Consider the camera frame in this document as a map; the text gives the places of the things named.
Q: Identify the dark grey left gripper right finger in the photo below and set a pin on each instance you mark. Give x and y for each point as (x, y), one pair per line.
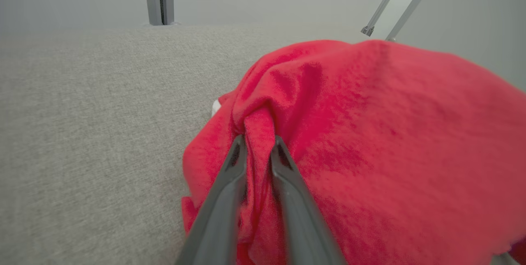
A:
(300, 224)

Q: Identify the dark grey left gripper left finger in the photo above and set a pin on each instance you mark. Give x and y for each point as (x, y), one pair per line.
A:
(218, 215)

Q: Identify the red garment with white band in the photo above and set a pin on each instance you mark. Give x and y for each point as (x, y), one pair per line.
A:
(390, 133)

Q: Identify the grey fabric sofa cushion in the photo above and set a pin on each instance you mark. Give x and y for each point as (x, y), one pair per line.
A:
(102, 133)

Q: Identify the grey metal rod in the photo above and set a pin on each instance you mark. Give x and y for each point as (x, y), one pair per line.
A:
(413, 4)
(384, 4)

